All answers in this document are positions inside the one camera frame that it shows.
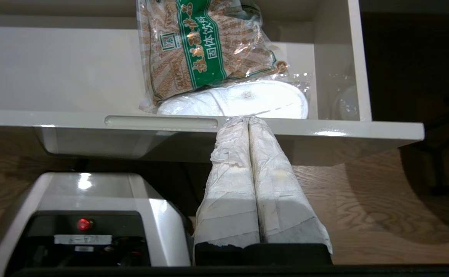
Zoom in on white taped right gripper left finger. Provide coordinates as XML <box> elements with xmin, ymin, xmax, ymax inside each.
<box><xmin>194</xmin><ymin>115</ymin><xmax>261</xmax><ymax>266</ymax></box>

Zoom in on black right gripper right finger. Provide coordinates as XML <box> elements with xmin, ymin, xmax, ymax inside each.
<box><xmin>246</xmin><ymin>116</ymin><xmax>333</xmax><ymax>266</ymax></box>

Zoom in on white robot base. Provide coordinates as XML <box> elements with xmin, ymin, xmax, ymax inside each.
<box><xmin>0</xmin><ymin>172</ymin><xmax>193</xmax><ymax>277</ymax></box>

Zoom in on open grey drawer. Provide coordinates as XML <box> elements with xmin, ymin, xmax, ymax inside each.
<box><xmin>0</xmin><ymin>0</ymin><xmax>425</xmax><ymax>167</ymax></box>

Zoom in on white slippers in flat bag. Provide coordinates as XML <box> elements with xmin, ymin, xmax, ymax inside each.
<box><xmin>156</xmin><ymin>73</ymin><xmax>312</xmax><ymax>120</ymax></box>

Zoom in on red emergency stop button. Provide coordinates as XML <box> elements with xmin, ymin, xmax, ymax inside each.
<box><xmin>76</xmin><ymin>217</ymin><xmax>94</xmax><ymax>232</ymax></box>

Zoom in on white handwritten label sticker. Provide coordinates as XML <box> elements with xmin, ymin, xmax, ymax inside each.
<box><xmin>53</xmin><ymin>234</ymin><xmax>113</xmax><ymax>245</ymax></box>

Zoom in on green brown snack bag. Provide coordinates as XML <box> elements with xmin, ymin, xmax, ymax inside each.
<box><xmin>136</xmin><ymin>0</ymin><xmax>289</xmax><ymax>113</ymax></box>

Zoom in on dark furniture leg frame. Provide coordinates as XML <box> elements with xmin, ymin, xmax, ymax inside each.
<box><xmin>399</xmin><ymin>88</ymin><xmax>449</xmax><ymax>197</ymax></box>

